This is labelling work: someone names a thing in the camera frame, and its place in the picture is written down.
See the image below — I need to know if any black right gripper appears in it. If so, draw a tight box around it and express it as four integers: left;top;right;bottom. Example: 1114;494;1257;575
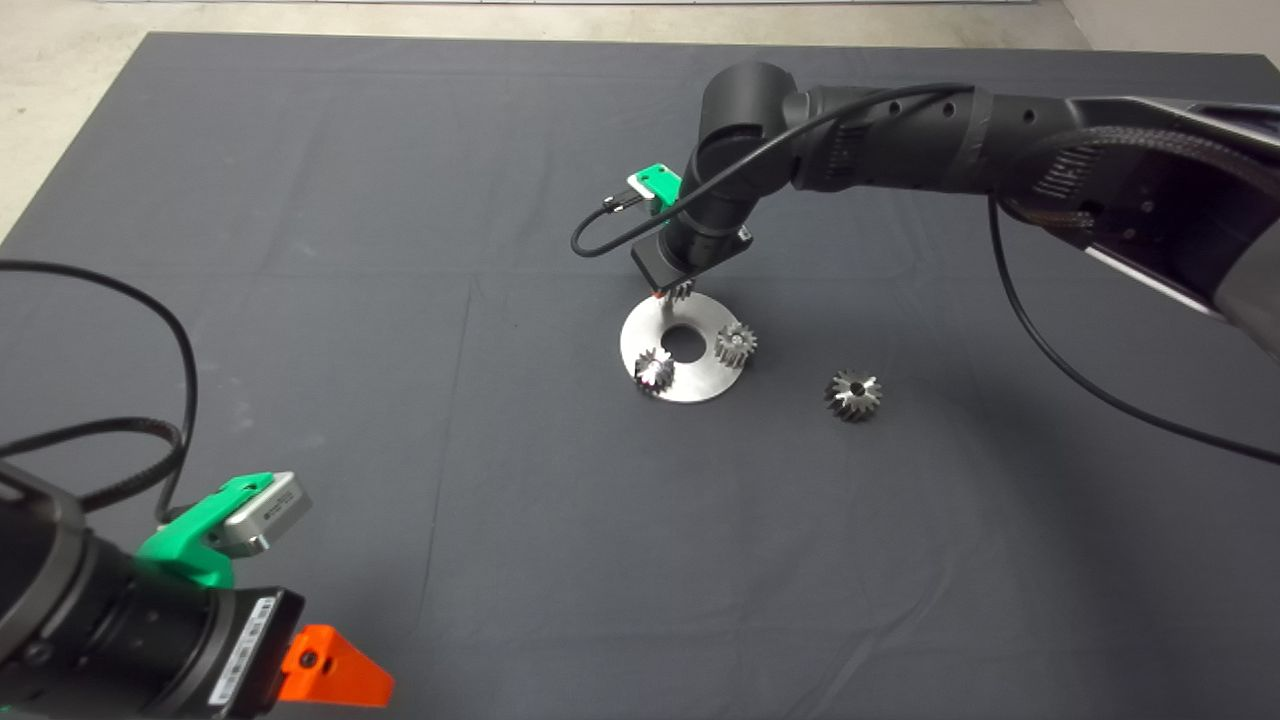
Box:
630;225;753;302

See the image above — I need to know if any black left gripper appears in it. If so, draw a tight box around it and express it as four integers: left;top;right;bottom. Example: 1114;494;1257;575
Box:
190;586;395;720

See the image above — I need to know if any large steel gear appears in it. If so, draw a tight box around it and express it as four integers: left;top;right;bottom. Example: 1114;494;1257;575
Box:
823;367;883;423

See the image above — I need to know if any round metal plate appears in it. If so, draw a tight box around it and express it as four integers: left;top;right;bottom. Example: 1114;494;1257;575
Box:
619;292;753;405

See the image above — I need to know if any dark grey table cloth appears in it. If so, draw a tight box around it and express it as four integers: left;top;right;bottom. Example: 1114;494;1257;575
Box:
0;33;1280;720

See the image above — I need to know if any green right camera mount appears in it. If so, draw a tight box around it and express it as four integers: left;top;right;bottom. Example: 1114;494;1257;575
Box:
627;163;683;216

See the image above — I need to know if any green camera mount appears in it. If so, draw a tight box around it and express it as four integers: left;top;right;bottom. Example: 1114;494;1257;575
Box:
627;163;683;216
135;472;276;591

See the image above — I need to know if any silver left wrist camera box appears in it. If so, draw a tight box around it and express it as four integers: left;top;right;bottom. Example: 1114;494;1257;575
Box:
222;470;313;558

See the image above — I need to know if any green left camera mount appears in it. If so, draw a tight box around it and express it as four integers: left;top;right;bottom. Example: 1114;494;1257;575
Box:
135;472;276;591

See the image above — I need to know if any black braided left arm hose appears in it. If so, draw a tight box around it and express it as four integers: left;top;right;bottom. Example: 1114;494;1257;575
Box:
0;417;189;513

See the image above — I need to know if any black braided arm hose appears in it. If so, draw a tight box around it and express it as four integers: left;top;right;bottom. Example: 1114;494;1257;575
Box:
1000;125;1280;236
0;417;189;513

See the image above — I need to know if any black left camera cable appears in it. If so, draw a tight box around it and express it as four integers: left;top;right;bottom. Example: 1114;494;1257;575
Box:
0;260;199;526

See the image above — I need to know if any black braided right arm hose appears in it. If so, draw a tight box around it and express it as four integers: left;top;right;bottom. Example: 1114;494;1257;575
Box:
1000;125;1280;236

